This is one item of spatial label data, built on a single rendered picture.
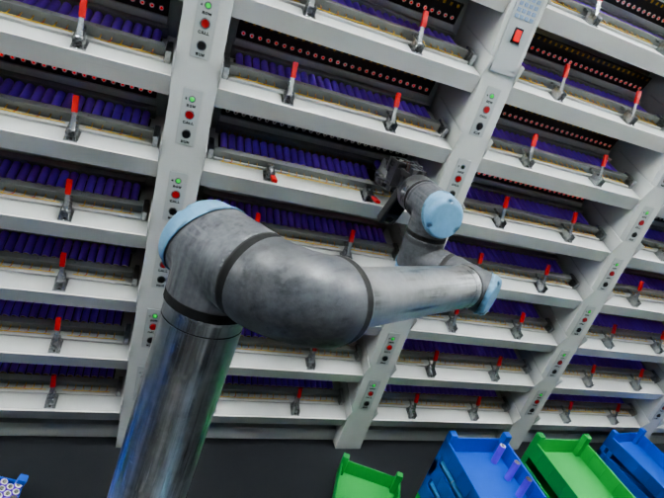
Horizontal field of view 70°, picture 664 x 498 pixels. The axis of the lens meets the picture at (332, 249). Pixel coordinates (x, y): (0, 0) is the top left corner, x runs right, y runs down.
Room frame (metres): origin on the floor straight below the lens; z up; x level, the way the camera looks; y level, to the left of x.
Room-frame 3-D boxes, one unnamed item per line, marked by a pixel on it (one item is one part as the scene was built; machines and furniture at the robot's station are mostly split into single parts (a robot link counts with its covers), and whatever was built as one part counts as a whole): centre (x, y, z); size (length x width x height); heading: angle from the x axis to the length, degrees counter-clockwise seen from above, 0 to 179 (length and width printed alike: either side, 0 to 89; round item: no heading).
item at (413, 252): (1.01, -0.20, 0.86); 0.12 x 0.09 x 0.12; 55
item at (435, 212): (1.02, -0.18, 0.97); 0.12 x 0.09 x 0.10; 22
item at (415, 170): (1.18, -0.12, 0.98); 0.12 x 0.08 x 0.09; 22
